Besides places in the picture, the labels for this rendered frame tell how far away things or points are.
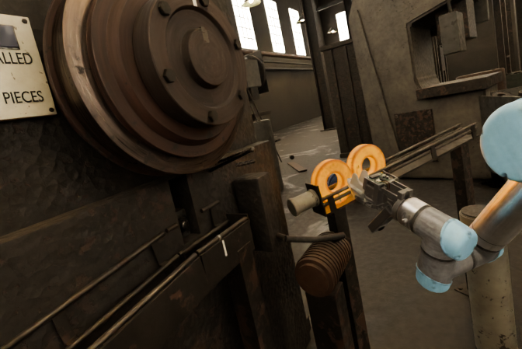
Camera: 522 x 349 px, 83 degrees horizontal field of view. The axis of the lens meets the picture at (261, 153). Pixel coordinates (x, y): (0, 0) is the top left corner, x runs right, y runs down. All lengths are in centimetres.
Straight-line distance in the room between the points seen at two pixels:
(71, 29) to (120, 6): 9
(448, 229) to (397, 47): 260
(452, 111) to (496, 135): 254
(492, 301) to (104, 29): 131
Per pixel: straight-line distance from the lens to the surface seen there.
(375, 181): 84
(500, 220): 81
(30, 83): 69
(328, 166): 100
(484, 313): 135
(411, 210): 79
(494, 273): 126
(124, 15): 62
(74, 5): 62
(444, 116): 313
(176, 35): 63
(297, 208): 95
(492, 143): 57
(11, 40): 70
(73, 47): 59
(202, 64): 62
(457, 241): 74
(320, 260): 94
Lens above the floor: 98
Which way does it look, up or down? 8 degrees down
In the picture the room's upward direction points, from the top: 12 degrees counter-clockwise
